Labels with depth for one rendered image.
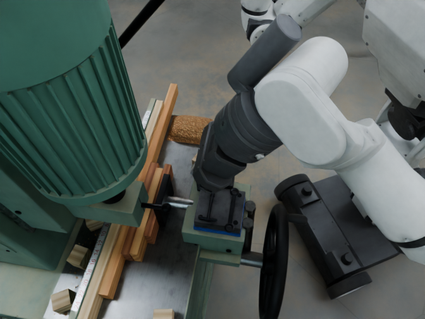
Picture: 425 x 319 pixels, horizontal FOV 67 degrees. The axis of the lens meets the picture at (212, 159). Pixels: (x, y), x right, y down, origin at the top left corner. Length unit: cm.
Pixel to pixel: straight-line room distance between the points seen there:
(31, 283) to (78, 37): 72
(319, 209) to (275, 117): 132
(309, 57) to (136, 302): 57
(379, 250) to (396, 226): 128
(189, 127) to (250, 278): 98
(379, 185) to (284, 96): 14
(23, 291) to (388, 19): 97
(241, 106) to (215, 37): 239
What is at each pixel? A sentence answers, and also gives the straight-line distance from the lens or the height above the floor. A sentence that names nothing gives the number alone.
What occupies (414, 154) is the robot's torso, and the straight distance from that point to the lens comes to 103.
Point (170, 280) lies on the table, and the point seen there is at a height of 90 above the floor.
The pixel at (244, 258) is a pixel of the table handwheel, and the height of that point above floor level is 83.
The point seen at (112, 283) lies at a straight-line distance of 71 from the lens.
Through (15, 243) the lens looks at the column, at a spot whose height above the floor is 100.
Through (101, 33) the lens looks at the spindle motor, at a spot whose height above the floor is 142.
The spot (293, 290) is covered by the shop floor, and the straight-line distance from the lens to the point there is 168.
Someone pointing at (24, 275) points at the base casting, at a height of 80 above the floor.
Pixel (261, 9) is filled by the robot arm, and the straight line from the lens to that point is 82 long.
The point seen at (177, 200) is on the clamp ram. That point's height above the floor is 96.
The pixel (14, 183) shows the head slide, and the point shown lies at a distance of 54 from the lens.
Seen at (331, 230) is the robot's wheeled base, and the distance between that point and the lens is 161.
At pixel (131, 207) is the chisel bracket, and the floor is 107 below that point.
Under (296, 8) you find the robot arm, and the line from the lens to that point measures 83.
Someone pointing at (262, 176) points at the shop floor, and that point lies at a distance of 188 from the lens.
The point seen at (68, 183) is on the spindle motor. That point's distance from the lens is 44.
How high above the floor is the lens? 160
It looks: 57 degrees down
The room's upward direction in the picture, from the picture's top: straight up
